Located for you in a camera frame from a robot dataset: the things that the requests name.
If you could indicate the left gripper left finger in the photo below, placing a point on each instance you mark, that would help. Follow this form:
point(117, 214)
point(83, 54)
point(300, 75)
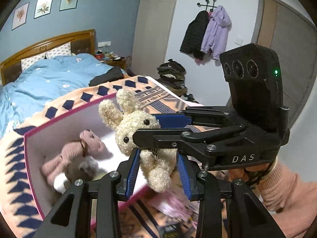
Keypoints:
point(71, 215)

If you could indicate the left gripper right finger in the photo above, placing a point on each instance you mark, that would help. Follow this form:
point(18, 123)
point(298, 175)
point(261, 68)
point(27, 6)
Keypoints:
point(246, 215)

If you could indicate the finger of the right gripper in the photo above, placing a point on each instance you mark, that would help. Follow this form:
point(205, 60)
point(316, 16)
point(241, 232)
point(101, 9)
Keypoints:
point(178, 138)
point(180, 120)

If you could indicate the pink knitted plush toy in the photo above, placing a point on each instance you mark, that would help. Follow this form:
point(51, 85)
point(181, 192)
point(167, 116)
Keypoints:
point(77, 159)

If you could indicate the cream bunny plush toy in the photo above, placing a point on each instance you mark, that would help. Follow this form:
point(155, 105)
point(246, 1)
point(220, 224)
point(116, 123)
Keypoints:
point(131, 126)

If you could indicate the right forearm pink sleeve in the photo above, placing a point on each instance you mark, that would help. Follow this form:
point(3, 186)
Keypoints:
point(292, 200)

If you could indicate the right hand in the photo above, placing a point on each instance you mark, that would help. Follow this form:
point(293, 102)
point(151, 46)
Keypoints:
point(252, 176)

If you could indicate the pile of dark clothes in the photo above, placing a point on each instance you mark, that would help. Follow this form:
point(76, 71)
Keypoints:
point(172, 74)

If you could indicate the purple jacket on hook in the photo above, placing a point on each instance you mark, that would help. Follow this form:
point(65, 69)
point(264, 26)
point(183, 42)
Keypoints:
point(215, 38)

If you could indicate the wooden door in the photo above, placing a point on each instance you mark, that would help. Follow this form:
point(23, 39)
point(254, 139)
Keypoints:
point(293, 37)

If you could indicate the pink crinkly plastic bag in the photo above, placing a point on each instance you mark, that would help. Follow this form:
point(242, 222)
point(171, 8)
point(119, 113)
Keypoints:
point(175, 204)

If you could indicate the black jacket on hook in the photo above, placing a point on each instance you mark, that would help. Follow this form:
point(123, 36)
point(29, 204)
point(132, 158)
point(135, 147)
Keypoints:
point(194, 35)

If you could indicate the small black box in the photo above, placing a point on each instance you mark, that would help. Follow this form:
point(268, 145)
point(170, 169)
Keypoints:
point(172, 230)

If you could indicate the orange navy patterned blanket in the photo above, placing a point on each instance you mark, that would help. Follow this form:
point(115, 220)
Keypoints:
point(17, 204)

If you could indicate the pink storage box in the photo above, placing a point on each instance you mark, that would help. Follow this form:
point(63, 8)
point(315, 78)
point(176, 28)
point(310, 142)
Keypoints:
point(46, 141)

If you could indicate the black garment on bed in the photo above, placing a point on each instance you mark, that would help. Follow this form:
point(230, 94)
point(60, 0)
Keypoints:
point(113, 74)

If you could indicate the wooden nightstand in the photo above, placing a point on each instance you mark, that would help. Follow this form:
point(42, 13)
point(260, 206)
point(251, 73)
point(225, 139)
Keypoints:
point(121, 63)

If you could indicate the wooden headboard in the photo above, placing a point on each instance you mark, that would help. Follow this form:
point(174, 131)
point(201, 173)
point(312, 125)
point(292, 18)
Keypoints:
point(81, 42)

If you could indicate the right patterned pillow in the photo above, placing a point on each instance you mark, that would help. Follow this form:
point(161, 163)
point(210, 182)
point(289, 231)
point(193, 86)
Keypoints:
point(61, 50)

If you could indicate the patterned pillow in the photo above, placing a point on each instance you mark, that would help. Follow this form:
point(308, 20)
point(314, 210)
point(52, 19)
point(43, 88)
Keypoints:
point(27, 62)
point(61, 50)

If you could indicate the light blue duvet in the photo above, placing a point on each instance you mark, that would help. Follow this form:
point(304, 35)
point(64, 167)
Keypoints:
point(45, 81)

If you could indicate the left patterned pillow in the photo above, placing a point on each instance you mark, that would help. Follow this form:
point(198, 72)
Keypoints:
point(27, 62)

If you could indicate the middle framed picture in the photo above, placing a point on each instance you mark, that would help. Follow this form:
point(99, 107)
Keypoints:
point(42, 8)

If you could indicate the left framed picture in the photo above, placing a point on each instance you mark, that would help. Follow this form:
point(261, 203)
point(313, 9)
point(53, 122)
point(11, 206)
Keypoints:
point(19, 17)

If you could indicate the black wall coat hook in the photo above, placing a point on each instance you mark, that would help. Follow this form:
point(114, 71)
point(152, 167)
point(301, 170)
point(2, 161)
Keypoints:
point(209, 6)

